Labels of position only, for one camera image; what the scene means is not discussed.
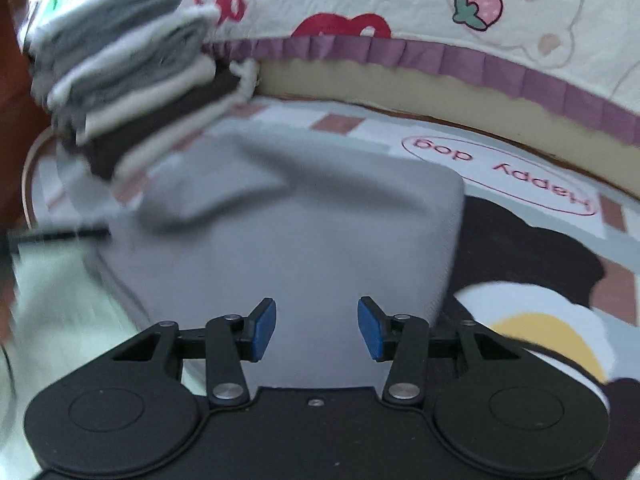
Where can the stack of folded clothes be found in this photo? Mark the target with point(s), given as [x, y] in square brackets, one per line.
[125, 60]

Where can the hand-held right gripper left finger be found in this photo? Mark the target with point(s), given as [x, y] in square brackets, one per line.
[264, 327]

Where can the checked printed bed sheet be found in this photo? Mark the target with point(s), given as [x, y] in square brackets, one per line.
[525, 175]

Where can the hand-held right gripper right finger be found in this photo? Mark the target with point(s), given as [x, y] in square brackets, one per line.
[370, 327]

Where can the grey knit garment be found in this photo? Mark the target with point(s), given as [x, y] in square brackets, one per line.
[300, 235]

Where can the brown wooden furniture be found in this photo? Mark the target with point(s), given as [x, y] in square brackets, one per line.
[15, 110]

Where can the light green cloth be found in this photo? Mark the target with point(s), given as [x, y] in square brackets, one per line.
[60, 310]

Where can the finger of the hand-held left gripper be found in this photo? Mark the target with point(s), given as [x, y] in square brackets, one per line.
[55, 235]

